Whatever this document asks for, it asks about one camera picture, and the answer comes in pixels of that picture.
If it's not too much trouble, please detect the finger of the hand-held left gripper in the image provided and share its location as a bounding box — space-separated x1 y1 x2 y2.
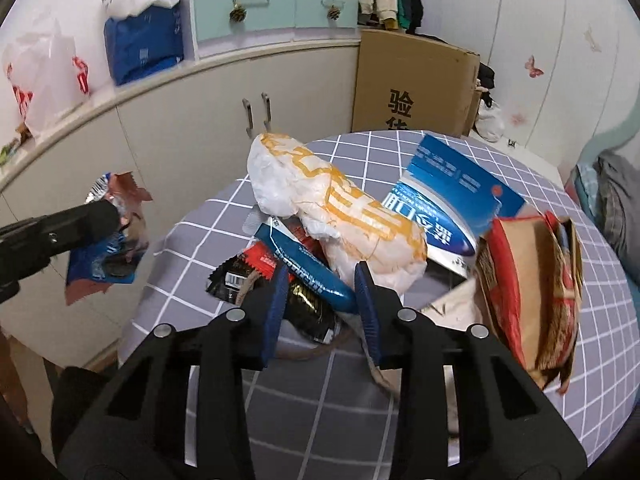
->
0 202 121 287

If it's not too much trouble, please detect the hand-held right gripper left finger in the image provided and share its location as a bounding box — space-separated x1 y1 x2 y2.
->
50 262 292 480

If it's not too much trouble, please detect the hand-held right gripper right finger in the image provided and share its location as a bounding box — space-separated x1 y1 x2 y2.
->
352 262 589 480

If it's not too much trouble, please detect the blue stick wrapper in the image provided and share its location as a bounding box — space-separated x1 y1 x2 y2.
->
255 222 359 314

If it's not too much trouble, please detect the blue cookie wrapper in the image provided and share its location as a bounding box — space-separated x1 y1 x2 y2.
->
65 171 153 306

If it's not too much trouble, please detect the red snack wrapper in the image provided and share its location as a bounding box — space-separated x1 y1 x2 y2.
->
242 240 281 279

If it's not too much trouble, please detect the black snack wrapper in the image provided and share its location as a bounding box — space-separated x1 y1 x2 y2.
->
206 255 344 344

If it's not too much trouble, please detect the white paper envelope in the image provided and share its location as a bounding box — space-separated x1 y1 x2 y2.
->
422 280 483 331

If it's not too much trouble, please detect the white plastic bag orange print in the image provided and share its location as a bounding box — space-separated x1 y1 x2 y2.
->
247 132 429 293

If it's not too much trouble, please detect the red and brown paper bag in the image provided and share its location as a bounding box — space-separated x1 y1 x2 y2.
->
475 211 585 395

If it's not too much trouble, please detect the blue and white carton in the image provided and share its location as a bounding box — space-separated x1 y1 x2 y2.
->
385 134 526 279

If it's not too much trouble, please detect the silver foil wrapper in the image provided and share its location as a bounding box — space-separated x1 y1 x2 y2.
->
244 210 273 235

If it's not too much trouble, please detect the colourful snack packet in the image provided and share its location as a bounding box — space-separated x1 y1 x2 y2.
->
0 124 36 167

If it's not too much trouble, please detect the red printed plastic bag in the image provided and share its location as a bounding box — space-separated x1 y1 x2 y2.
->
2 15 91 136

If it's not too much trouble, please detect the beige cabinet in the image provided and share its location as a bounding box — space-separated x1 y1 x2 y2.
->
0 40 362 363

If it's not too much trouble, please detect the blue package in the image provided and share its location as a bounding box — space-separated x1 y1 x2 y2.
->
104 7 185 86

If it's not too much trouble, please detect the small white plastic bag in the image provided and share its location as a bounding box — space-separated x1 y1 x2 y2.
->
475 100 506 142

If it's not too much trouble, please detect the brown cardboard box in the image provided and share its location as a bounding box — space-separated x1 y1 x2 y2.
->
351 29 481 137

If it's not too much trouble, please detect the teal cloth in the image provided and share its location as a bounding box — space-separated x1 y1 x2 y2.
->
571 160 602 213

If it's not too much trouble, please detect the mint green drawer unit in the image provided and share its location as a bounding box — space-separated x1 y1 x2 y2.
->
180 0 361 59

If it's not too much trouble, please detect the black clothing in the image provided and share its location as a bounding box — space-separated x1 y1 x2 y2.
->
477 62 496 106

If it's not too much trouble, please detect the brown cord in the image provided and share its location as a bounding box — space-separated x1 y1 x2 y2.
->
267 325 401 397

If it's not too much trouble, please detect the mint green bed frame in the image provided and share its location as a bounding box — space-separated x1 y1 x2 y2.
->
575 115 640 173

